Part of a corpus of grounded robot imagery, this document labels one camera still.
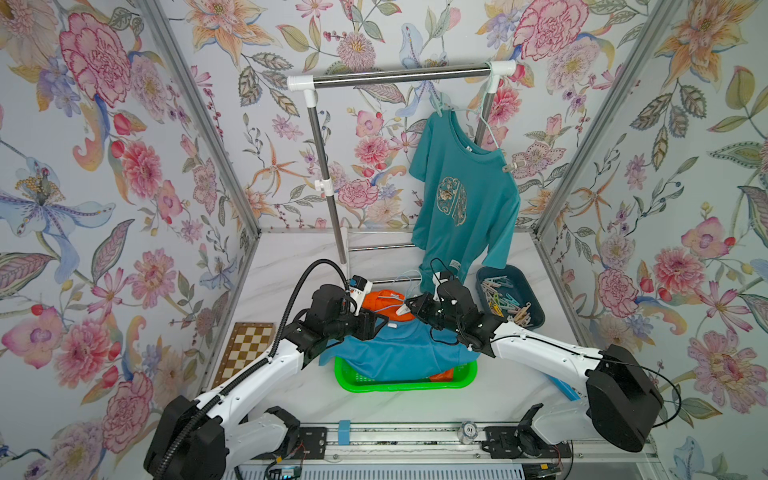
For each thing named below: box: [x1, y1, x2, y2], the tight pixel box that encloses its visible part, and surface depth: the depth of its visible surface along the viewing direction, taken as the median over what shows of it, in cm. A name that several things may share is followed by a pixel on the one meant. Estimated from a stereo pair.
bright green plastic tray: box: [335, 356, 479, 392], surface depth 80 cm
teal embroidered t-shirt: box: [409, 110, 521, 291], surface depth 83 cm
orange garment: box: [362, 290, 416, 322], surface depth 90 cm
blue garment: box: [319, 313, 481, 382], surface depth 83 cm
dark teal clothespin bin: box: [475, 265, 546, 329], surface depth 102 cm
